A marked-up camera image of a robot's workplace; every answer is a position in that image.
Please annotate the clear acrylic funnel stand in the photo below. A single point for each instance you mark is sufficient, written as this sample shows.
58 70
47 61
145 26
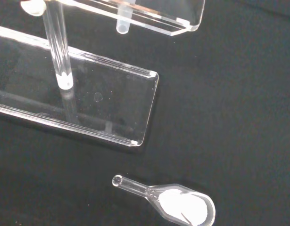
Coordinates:
88 94

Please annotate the glass weighing funnel with powder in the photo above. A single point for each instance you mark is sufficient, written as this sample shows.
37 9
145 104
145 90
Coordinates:
180 202

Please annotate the black bench cloth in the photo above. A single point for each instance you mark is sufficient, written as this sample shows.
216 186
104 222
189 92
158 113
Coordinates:
217 106

